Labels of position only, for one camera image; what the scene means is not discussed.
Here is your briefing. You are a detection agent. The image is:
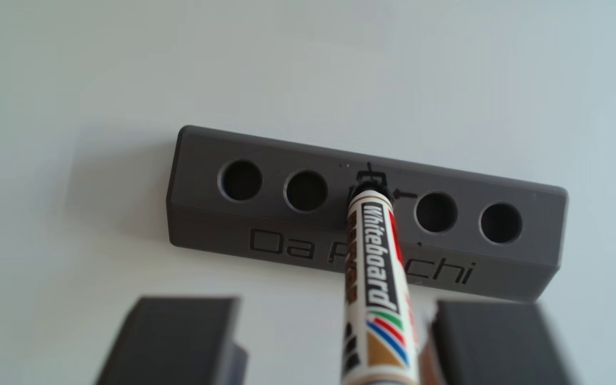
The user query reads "whiteboard with grey frame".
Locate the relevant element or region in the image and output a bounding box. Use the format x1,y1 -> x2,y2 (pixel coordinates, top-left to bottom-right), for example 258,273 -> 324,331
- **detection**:
0,0 -> 616,385

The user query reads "whiteboard marker pen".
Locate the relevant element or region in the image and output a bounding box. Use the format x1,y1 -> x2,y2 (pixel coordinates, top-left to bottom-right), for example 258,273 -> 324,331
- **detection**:
340,182 -> 421,385

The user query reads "grey marker holder block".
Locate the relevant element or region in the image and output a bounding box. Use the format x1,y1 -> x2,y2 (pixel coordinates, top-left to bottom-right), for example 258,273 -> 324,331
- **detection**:
166,125 -> 569,302

